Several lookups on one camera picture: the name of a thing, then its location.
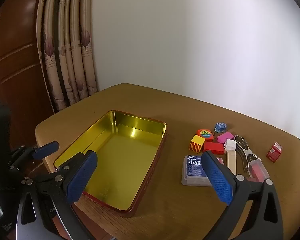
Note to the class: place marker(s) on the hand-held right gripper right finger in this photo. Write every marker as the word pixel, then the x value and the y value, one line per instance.
pixel 217 180

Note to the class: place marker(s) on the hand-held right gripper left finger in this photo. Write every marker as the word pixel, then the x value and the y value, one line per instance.
pixel 80 177

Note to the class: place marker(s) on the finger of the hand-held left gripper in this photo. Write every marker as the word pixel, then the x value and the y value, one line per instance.
pixel 45 148

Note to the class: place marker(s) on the beige stick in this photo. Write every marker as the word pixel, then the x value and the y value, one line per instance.
pixel 231 162

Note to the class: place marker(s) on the clear dental floss box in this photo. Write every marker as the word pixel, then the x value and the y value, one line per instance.
pixel 192 170

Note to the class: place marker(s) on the red rectangular box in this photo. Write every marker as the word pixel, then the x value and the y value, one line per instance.
pixel 213 147

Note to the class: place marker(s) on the large metal clip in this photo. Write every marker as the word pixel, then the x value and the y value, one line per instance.
pixel 243 152

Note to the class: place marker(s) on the white zigzag block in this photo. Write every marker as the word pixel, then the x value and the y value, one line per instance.
pixel 231 144

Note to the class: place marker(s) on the yellow striped cube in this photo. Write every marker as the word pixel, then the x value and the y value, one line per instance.
pixel 197 142

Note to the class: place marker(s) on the clear box red contents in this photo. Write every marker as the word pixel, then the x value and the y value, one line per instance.
pixel 258 168

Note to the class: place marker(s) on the pink block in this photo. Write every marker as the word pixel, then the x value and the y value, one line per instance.
pixel 225 137

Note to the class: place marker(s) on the red tin box gold interior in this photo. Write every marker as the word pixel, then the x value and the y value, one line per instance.
pixel 120 155

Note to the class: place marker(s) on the orange tape measure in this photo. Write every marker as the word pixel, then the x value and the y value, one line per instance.
pixel 205 133

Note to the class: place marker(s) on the small red carton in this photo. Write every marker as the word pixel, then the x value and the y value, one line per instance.
pixel 273 153

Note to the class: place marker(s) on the brown wooden door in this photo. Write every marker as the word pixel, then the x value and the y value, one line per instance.
pixel 15 55

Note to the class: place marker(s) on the beige leaf print curtain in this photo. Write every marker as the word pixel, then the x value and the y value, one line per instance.
pixel 65 55

